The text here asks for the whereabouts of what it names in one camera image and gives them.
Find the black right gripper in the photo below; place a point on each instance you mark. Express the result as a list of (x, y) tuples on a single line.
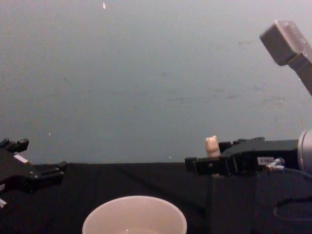
[(273, 152)]

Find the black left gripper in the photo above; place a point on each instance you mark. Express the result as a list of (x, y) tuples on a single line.
[(14, 170)]

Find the small white plastic piece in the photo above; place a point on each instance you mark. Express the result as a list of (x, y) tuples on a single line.
[(212, 146)]

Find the black table cloth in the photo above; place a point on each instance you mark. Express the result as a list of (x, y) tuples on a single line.
[(122, 180)]

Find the white round cup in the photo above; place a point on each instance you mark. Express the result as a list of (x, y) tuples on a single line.
[(134, 214)]

